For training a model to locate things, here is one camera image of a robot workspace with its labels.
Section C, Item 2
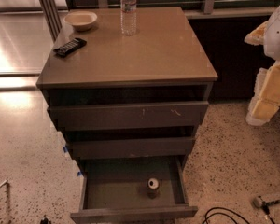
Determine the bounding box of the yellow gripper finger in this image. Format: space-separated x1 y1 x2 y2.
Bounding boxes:
246 61 280 126
244 21 267 46

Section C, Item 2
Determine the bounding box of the orange soda can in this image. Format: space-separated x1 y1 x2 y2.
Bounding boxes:
147 177 160 199

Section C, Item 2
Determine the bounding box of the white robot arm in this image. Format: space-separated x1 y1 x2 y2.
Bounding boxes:
245 6 280 126

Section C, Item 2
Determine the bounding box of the grey middle drawer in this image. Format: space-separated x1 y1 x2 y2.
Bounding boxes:
66 137 195 160

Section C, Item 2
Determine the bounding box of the grey drawer cabinet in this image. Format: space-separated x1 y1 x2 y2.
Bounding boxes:
35 7 219 224

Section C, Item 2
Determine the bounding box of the grey open bottom drawer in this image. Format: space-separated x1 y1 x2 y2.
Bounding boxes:
70 156 198 224

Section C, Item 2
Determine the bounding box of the grey top drawer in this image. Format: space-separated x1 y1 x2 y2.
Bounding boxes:
49 102 208 131

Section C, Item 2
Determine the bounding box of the power strip on floor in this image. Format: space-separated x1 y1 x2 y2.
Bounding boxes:
253 191 280 208

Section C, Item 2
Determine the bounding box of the clear plastic water bottle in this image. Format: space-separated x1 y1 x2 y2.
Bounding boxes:
120 0 137 35

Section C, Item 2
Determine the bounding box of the white ceramic bowl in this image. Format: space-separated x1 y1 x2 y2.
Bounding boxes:
63 11 97 32

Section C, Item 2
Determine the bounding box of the black snack bar packet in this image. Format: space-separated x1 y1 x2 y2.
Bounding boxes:
54 37 87 57

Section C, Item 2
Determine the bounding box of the black floor cable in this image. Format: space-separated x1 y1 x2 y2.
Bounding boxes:
202 206 251 224

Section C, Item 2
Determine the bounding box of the metal frame at corner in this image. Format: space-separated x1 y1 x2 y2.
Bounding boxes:
0 178 10 224

